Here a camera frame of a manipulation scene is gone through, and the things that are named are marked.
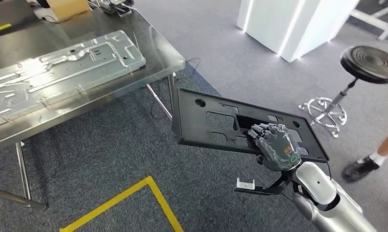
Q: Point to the brown cardboard box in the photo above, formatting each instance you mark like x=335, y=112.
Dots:
x=69, y=8

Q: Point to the black round stool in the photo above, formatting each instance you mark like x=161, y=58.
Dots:
x=370, y=64

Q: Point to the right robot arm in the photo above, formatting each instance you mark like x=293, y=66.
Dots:
x=319, y=185

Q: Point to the white power adapter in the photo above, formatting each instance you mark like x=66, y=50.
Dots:
x=43, y=14

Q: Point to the black plastic plate bracket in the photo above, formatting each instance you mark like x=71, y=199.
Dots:
x=194, y=128

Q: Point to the person's black shoe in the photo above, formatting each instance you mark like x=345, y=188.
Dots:
x=360, y=168

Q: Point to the stamped grey metal panel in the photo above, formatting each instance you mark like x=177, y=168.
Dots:
x=69, y=70

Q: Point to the white frame furniture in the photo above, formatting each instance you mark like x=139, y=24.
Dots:
x=370, y=19

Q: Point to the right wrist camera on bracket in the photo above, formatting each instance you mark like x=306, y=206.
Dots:
x=245, y=184

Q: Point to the white pillar with light strips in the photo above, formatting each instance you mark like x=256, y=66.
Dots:
x=271, y=22

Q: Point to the steel workbench table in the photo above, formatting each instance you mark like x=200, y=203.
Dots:
x=155, y=64

